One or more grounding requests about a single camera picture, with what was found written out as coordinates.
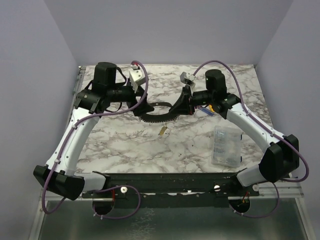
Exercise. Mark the large metal key ring band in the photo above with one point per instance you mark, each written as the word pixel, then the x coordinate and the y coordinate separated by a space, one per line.
pixel 161 118

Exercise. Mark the aluminium frame rail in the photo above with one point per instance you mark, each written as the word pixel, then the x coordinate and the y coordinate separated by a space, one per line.
pixel 286 190

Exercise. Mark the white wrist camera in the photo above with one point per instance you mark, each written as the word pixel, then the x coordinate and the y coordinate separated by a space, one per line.
pixel 188 79
pixel 136 77

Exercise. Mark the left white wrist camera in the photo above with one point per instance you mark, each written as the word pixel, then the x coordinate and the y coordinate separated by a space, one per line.
pixel 136 77

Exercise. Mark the red blue screwdriver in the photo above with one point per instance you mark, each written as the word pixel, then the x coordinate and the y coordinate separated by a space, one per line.
pixel 206 111

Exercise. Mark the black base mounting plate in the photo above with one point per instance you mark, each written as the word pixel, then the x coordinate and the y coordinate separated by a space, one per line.
pixel 177 190

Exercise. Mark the clear plastic organizer box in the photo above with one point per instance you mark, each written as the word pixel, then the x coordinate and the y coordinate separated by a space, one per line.
pixel 226 146

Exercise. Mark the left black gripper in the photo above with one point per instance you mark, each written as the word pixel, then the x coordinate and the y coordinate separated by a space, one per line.
pixel 144 107

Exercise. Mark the yellow key tag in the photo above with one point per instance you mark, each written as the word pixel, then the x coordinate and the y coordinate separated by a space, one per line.
pixel 163 130

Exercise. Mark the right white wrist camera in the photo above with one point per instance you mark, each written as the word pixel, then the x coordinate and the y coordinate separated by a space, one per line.
pixel 188 79

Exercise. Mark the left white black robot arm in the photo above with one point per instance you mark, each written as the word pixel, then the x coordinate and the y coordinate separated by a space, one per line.
pixel 58 174

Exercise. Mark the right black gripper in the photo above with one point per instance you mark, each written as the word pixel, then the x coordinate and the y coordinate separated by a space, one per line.
pixel 187 100

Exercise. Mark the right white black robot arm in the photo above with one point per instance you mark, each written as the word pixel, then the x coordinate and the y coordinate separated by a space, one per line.
pixel 280 152

